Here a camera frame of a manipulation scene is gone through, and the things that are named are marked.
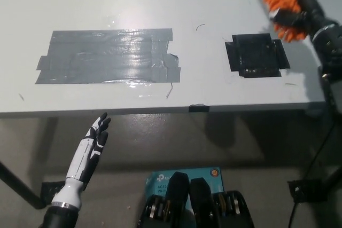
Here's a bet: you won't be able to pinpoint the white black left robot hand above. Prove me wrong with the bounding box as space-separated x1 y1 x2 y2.
51 112 112 209

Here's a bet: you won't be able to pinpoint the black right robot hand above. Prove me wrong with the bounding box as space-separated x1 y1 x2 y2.
269 0 338 38

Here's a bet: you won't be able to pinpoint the black robot legs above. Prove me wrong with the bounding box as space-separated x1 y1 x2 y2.
137 171 254 228

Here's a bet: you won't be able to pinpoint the black table leg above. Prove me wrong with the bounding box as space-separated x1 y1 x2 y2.
0 160 46 210

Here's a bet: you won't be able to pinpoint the black tape square mark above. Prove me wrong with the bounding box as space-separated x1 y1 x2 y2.
224 33 291 78

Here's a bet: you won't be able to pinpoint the teal router box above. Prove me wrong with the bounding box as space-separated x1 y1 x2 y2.
145 166 223 205

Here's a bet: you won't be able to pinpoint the small black tape strip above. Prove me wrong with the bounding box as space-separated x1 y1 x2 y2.
188 103 210 113

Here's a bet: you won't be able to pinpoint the grey duct tape patch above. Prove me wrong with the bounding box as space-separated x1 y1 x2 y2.
34 28 182 85

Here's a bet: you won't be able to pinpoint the thin black cable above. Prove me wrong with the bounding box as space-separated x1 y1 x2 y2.
287 120 338 228

